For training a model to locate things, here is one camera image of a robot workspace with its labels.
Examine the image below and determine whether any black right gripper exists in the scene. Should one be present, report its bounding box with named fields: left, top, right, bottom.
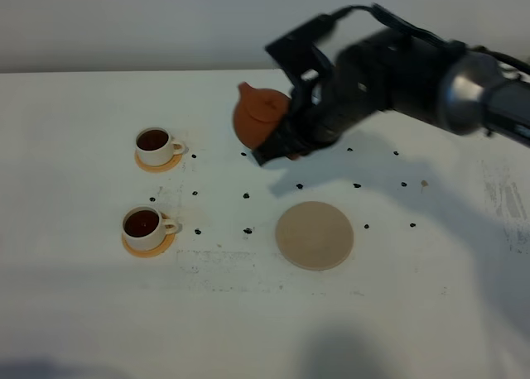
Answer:
left=251, top=29, right=415, bottom=167

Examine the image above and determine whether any orange coaster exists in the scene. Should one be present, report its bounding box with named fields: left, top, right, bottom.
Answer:
left=121, top=213, right=176, bottom=258
left=134, top=152, right=183, bottom=173

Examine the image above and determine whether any white teacup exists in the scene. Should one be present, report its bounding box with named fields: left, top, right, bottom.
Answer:
left=135, top=127, right=186, bottom=167
left=122, top=206, right=177, bottom=252

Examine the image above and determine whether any beige round teapot coaster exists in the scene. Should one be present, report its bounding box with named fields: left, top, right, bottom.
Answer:
left=275, top=201, right=354, bottom=271

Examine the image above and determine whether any brown clay teapot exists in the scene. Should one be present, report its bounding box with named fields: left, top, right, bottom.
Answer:
left=233, top=82, right=304, bottom=154

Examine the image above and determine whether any far white teacup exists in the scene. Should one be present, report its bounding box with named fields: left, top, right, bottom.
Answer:
left=135, top=127, right=186, bottom=167

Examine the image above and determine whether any near white teacup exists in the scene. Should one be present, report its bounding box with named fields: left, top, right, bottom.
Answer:
left=122, top=206, right=177, bottom=252

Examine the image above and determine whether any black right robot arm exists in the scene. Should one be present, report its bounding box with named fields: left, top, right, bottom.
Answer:
left=252, top=29, right=529, bottom=165

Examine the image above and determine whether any near orange coaster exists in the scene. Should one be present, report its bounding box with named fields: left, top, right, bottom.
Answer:
left=121, top=213, right=176, bottom=258

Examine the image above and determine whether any far orange coaster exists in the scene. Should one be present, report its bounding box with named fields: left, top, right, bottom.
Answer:
left=134, top=152, right=183, bottom=173

